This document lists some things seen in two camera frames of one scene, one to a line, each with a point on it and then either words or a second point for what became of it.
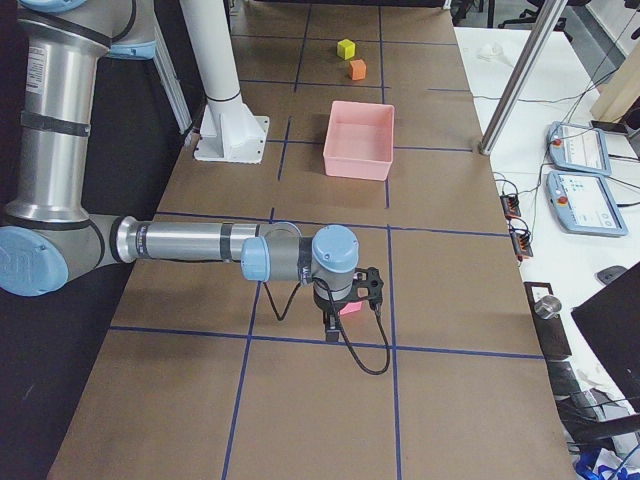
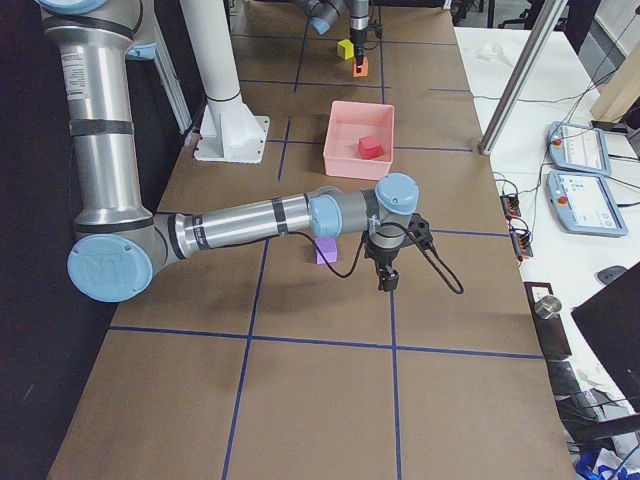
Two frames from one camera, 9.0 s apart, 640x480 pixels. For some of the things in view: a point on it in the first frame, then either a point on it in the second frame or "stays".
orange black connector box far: [511, 205] stays
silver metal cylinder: [548, 307] stays
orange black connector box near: [521, 242] stays
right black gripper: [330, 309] → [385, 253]
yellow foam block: [345, 49] stays
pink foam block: [351, 307] → [368, 148]
